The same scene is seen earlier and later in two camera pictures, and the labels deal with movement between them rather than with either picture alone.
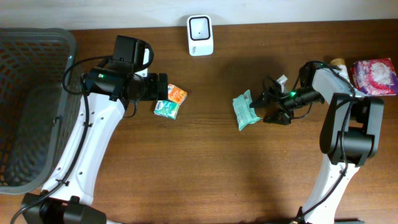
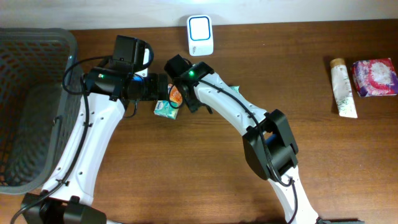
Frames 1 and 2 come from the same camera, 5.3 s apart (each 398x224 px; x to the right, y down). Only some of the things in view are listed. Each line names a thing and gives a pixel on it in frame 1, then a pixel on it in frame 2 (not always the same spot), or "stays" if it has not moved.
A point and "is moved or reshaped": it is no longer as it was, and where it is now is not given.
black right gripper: [277, 93] -> [194, 104]
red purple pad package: [375, 77] stays
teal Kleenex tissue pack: [166, 109] stays
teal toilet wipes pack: [245, 113] is moved or reshaped
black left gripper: [152, 89] stays
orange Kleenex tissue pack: [175, 94] stays
